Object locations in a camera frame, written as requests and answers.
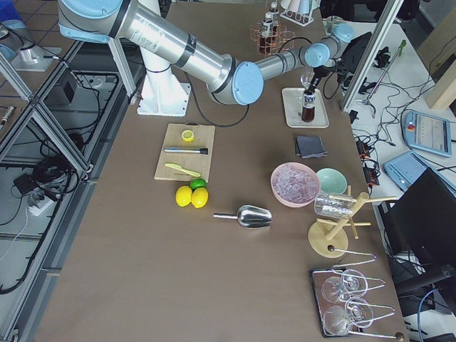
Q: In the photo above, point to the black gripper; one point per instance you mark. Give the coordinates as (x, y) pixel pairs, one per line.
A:
(319, 73)

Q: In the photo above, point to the tea bottle front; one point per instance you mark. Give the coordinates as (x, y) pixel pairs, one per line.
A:
(308, 107)

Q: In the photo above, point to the tea bottle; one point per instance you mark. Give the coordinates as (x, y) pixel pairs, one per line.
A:
(275, 16)
(266, 33)
(308, 107)

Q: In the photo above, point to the copper wire bottle basket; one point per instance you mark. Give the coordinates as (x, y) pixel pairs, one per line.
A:
(280, 42)

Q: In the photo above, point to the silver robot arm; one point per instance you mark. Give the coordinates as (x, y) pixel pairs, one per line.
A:
(228, 81)

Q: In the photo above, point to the tea bottle middle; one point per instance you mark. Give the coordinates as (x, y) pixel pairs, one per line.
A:
(266, 33)

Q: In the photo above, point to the tea bottle back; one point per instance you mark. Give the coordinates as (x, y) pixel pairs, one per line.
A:
(275, 16)

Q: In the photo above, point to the clear wine glass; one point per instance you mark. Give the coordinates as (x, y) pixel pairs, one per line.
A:
(307, 76)

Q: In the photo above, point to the grey folded cloth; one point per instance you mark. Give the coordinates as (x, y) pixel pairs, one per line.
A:
(309, 146)

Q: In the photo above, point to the white cup rack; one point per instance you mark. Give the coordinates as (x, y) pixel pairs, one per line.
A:
(297, 11)

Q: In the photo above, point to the green bowl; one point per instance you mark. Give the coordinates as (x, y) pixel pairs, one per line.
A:
(332, 181)

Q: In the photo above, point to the green tipped metal rod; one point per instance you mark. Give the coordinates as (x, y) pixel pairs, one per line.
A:
(397, 53)

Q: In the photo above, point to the pink bowl with ice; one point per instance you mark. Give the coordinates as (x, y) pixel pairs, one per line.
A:
(294, 184)

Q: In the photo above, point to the wooden cutting board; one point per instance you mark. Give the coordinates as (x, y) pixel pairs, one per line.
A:
(204, 137)

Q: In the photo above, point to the glass mug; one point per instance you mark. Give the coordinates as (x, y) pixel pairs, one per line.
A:
(334, 205)

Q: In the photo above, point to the blue teach pendant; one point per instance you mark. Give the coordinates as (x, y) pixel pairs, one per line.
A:
(428, 132)
(406, 168)

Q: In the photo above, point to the steel muddler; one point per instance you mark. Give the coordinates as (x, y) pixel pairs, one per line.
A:
(187, 150)

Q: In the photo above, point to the half lemon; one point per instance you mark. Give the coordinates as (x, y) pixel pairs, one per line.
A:
(187, 136)

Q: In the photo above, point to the metal ice scoop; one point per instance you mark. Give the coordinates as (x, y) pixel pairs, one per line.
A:
(249, 217)

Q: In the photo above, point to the green lime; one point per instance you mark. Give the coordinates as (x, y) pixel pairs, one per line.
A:
(197, 183)

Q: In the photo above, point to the wooden glass tree stand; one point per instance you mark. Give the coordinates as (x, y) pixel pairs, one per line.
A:
(327, 236)

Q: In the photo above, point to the yellow lemon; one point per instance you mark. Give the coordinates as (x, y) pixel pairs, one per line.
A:
(199, 197)
(183, 196)

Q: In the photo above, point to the yellow plastic knife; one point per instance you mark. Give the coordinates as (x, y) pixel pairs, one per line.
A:
(182, 169)

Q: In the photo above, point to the black monitor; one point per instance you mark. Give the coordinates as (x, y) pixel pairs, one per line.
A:
(423, 221)

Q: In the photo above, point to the black tray with glasses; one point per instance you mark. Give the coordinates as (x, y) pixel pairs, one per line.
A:
(341, 305)

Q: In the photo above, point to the aluminium frame post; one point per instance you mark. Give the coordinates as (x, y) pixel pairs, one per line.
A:
(382, 27)

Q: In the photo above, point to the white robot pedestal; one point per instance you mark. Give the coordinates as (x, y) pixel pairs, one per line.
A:
(162, 94)

